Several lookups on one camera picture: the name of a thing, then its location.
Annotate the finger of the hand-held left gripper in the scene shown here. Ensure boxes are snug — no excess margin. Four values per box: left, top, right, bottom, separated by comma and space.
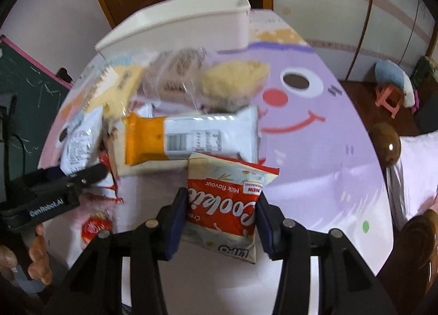
38, 163, 108, 196

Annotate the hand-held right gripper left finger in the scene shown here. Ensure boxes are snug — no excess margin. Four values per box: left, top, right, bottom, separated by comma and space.
43, 187, 189, 315

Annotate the green bag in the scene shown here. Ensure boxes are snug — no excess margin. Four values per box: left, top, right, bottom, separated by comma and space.
410, 56, 433, 89

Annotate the red and white snack packet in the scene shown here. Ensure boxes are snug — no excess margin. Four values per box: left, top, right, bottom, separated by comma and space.
85, 152, 124, 205

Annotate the person's left hand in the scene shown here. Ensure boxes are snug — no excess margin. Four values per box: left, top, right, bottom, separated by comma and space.
0, 224, 53, 286

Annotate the pale blue sliding wardrobe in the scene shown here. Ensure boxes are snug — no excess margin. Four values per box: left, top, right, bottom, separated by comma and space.
271, 0, 438, 82

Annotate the red cookie packet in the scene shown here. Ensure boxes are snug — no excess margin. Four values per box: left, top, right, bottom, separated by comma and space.
181, 152, 280, 265

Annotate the black stand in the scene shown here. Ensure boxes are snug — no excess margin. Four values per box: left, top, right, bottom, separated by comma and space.
0, 94, 22, 153

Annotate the pale yellow snack packet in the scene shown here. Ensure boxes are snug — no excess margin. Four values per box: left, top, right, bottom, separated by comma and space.
102, 62, 148, 122

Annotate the wooden bed post knob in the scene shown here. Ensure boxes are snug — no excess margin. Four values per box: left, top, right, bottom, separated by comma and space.
368, 122, 402, 167

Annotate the silver white snack packet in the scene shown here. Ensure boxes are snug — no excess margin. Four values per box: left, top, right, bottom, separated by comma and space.
60, 110, 104, 176

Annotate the pink stool with blue cushion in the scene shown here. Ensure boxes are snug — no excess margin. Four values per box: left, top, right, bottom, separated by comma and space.
374, 60, 417, 109

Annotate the orange and white snack bar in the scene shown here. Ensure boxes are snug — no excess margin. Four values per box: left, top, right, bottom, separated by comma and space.
122, 106, 260, 167

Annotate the wooden bed footboard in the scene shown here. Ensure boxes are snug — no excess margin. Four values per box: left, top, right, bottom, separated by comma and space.
374, 208, 438, 315

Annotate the red round label snack packet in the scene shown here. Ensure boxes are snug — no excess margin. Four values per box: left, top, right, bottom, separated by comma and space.
80, 210, 115, 250

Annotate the clear packet of yellow cake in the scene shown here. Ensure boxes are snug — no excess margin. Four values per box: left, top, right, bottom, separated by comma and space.
199, 61, 271, 112

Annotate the dark box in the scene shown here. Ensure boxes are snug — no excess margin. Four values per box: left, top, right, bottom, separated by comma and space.
413, 92, 438, 135

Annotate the green chalkboard with pink frame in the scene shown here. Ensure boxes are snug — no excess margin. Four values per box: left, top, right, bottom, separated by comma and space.
0, 35, 73, 180

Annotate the clear printed wafer packet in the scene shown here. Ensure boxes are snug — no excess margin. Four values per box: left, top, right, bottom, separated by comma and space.
141, 47, 208, 104

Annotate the white plastic storage bin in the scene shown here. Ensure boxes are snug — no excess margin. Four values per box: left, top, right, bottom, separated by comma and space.
95, 0, 253, 62

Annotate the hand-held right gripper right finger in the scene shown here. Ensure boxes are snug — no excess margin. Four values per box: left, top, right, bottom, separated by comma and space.
255, 193, 397, 315

